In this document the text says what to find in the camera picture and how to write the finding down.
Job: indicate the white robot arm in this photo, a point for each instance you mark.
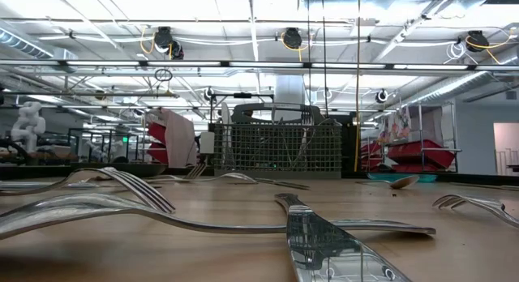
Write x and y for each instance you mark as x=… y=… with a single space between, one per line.
x=28 y=124

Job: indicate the grey mesh silverware basket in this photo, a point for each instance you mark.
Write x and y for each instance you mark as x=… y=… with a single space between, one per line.
x=280 y=175

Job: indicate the black metal stand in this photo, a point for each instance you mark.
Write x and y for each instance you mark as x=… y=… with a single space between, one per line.
x=242 y=95

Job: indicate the small white box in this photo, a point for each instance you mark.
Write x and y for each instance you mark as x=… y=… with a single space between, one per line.
x=207 y=143

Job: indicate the white round column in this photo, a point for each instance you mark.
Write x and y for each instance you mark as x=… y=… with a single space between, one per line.
x=290 y=91

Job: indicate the pale pink panel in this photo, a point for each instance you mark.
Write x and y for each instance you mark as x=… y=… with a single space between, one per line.
x=180 y=148

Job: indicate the red plastic storage bin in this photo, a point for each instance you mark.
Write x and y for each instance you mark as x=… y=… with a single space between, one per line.
x=421 y=152
x=157 y=133
x=370 y=150
x=405 y=168
x=157 y=153

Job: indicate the long horizontal light bar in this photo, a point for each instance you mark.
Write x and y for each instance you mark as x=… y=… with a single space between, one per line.
x=182 y=64

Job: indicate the colourful hanging poster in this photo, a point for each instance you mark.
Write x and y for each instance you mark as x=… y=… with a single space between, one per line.
x=399 y=124

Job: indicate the long foreground silver fork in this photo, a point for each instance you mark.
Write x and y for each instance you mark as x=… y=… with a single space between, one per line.
x=385 y=226

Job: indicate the teal round plate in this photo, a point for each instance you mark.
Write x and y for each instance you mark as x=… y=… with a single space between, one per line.
x=427 y=178

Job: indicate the metal shelf rack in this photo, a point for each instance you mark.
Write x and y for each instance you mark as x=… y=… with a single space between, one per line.
x=454 y=124

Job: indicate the black metal frame enclosure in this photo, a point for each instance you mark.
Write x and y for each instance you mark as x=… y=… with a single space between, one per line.
x=103 y=130

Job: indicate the silver ventilation duct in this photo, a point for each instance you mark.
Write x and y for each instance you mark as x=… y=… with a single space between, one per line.
x=450 y=87

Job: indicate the ribbed grey ceiling duct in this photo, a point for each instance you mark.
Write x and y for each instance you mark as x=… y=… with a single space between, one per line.
x=24 y=47

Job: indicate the dark wall vent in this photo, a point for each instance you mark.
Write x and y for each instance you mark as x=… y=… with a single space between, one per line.
x=511 y=95

